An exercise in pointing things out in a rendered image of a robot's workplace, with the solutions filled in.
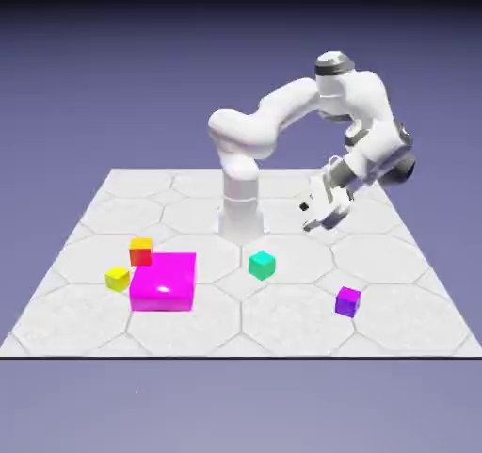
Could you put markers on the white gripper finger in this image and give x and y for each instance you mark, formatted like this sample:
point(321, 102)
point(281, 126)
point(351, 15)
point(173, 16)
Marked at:
point(310, 225)
point(304, 205)

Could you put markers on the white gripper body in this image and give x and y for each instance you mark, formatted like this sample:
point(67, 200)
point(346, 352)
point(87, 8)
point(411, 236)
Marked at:
point(328, 200)

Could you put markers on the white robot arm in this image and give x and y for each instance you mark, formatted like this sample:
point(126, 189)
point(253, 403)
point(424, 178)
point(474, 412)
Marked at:
point(286, 102)

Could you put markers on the small teal cube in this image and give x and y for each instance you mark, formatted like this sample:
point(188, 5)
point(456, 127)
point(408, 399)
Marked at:
point(261, 265)

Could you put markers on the small purple cube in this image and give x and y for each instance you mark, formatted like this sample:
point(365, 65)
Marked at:
point(347, 302)

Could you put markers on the small orange cube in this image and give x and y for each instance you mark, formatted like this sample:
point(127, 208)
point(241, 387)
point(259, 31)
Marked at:
point(141, 252)

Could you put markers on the small yellow cube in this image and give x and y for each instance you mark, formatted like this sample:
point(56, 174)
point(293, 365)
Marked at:
point(117, 279)

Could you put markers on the large magenta box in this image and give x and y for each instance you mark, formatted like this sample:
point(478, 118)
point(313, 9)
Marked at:
point(163, 283)

